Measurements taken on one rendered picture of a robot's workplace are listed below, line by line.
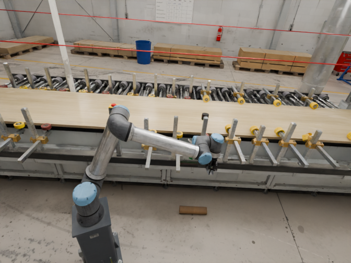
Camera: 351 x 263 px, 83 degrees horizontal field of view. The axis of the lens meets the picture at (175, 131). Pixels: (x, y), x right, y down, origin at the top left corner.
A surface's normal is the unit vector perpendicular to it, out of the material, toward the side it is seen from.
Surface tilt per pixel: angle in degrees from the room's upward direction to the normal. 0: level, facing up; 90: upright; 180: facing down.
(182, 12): 90
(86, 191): 5
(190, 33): 90
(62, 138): 90
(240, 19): 90
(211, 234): 0
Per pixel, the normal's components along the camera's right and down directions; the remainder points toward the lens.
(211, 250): 0.07, -0.83
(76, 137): -0.01, 0.55
